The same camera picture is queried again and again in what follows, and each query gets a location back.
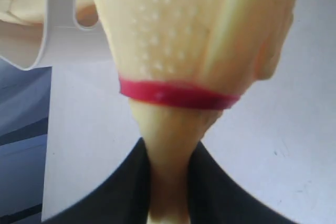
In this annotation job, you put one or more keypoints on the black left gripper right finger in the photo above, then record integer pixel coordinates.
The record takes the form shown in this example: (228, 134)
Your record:
(214, 198)

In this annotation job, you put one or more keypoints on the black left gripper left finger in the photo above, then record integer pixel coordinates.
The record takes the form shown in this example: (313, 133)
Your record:
(124, 197)

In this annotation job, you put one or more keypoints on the grey backdrop curtain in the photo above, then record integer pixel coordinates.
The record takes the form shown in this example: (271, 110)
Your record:
(24, 124)

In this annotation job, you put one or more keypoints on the cream bin marked O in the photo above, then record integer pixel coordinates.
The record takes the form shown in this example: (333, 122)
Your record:
(61, 40)

